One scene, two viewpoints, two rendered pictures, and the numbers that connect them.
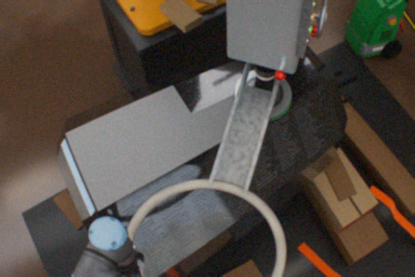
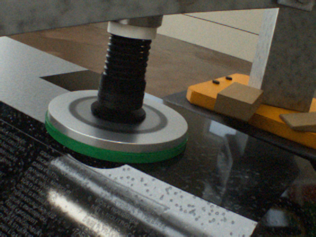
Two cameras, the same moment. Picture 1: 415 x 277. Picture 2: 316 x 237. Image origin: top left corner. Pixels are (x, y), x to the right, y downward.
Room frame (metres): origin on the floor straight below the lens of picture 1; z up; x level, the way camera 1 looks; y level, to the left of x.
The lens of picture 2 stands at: (0.67, -0.73, 1.10)
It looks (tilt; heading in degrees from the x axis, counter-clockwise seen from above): 19 degrees down; 56
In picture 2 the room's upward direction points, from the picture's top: 11 degrees clockwise
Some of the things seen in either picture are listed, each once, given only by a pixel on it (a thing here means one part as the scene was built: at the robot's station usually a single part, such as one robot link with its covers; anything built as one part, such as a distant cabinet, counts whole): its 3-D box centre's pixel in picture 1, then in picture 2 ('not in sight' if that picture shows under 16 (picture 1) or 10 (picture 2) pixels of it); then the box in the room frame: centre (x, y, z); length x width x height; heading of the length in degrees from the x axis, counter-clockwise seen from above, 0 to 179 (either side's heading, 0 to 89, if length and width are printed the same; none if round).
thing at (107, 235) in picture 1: (110, 240); not in sight; (0.31, 0.26, 1.22); 0.10 x 0.09 x 0.12; 154
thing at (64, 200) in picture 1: (71, 209); not in sight; (0.86, 0.80, 0.02); 0.25 x 0.10 x 0.01; 41
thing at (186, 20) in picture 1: (180, 13); (240, 100); (1.48, 0.08, 0.81); 0.20 x 0.10 x 0.05; 35
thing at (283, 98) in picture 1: (263, 92); (117, 116); (0.94, -0.22, 0.89); 0.21 x 0.21 x 0.01
